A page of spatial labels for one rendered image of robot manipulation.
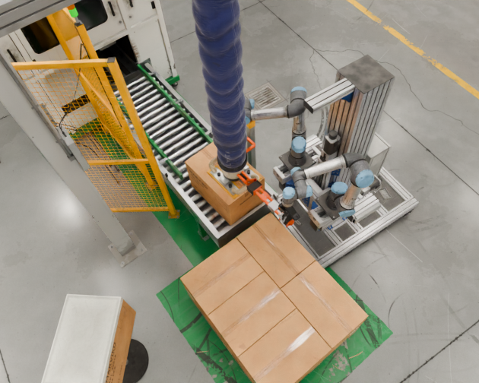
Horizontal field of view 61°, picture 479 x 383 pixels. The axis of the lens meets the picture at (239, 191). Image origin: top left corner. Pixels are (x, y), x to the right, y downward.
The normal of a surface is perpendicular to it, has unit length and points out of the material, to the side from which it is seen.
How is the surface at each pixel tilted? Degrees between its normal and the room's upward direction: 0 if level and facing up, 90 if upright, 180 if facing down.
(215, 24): 78
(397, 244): 0
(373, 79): 0
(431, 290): 0
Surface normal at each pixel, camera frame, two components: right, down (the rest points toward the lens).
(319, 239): -0.05, -0.51
